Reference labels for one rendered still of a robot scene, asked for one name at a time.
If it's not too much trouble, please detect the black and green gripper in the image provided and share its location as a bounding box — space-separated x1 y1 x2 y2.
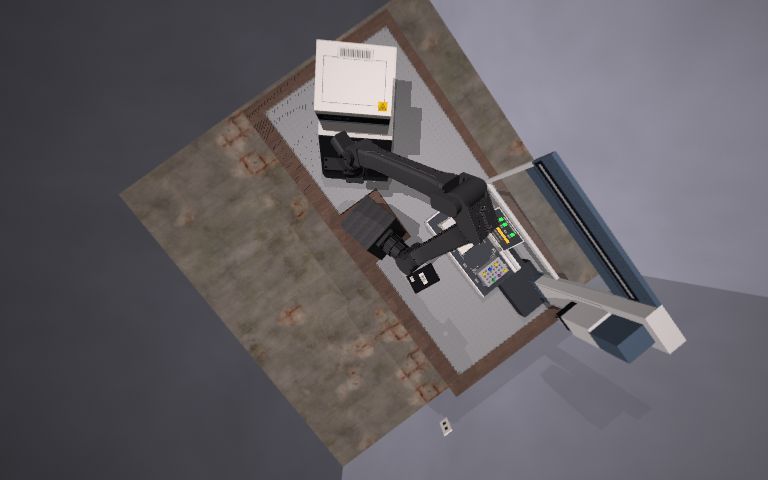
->
346 167 364 184

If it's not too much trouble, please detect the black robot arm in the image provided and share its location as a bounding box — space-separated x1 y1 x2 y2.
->
324 131 499 275

